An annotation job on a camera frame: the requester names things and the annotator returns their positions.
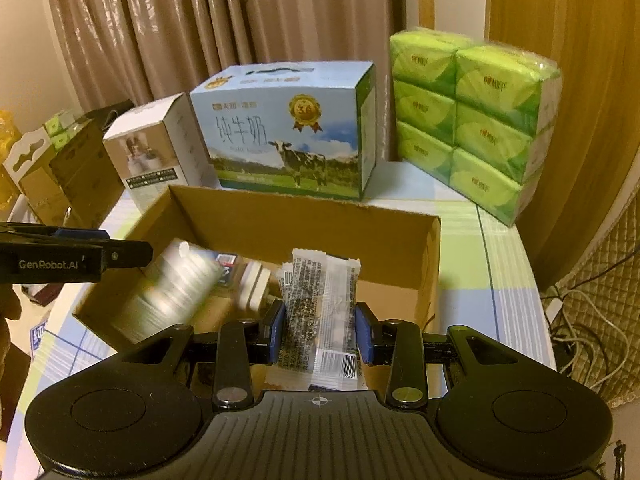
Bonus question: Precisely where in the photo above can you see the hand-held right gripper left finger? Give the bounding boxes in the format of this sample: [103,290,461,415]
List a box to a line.
[122,302,287,408]

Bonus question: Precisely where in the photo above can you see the white power adapter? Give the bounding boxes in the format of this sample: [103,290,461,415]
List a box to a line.
[235,260,281,313]

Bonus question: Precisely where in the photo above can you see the wooden door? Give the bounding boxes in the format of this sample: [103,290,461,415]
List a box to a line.
[487,0,640,281]

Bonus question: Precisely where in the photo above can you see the person's left hand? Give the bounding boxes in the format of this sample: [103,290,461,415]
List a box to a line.
[0,286,22,326]

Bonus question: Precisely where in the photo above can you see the clear black seed bar packet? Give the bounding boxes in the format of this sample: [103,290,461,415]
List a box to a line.
[265,248,362,392]

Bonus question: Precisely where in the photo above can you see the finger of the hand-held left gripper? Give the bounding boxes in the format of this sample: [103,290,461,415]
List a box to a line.
[100,241,153,268]
[0,223,110,241]

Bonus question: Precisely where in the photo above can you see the white carved chair back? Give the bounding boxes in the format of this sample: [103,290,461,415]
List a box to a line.
[2,127,53,181]

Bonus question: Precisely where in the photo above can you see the bundle of green tissue packs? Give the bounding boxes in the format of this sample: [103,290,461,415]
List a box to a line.
[389,30,563,226]

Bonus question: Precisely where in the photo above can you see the chair with quilted cover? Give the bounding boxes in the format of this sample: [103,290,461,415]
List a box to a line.
[542,205,640,401]

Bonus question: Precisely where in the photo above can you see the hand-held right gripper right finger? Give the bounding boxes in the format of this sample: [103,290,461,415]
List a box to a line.
[354,304,521,408]

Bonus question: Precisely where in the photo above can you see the stacked brown cardboard boxes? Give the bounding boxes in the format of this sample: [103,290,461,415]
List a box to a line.
[20,100,136,226]

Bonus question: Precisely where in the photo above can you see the white humidifier box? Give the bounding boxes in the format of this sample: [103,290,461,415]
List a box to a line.
[102,92,218,208]

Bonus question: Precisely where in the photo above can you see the brown cardboard box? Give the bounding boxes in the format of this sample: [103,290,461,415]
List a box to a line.
[71,185,442,391]

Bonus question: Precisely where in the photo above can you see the blue milk carton box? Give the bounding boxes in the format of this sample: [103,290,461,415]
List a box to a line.
[189,60,377,203]

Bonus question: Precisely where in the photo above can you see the white medicine box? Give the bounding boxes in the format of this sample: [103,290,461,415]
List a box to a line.
[112,240,223,343]

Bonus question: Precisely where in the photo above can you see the blue label floss pick box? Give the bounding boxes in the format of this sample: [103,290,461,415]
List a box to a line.
[212,252,241,288]

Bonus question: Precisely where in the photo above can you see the beige curtain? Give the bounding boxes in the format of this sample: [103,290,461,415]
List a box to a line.
[42,0,406,116]

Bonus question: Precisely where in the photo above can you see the white cable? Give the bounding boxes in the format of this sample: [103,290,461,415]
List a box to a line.
[547,282,631,386]

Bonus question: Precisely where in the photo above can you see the small green tissue packs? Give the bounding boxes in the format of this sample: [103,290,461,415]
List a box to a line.
[44,110,76,148]

